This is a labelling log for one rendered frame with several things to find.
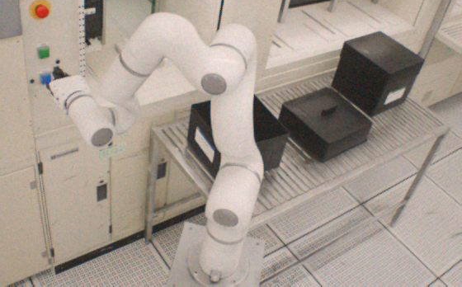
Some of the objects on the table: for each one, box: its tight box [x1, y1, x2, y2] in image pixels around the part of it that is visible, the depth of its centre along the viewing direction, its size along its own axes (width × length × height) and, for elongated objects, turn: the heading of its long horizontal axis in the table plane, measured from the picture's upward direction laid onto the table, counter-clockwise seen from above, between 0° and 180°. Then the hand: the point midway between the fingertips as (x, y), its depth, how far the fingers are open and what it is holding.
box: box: [332, 31, 425, 117], centre depth 239 cm, size 29×29×25 cm
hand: (58, 73), depth 148 cm, fingers closed
